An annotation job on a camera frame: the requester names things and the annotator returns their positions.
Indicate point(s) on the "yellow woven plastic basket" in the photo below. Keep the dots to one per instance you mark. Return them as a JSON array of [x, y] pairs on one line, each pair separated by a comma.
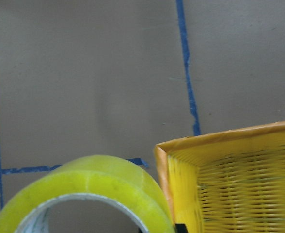
[[226, 182]]

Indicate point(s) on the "yellow clear tape roll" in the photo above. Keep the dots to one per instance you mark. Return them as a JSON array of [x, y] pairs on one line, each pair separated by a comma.
[[108, 179]]

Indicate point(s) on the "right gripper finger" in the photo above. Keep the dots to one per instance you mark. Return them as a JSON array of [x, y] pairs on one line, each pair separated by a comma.
[[180, 228]]

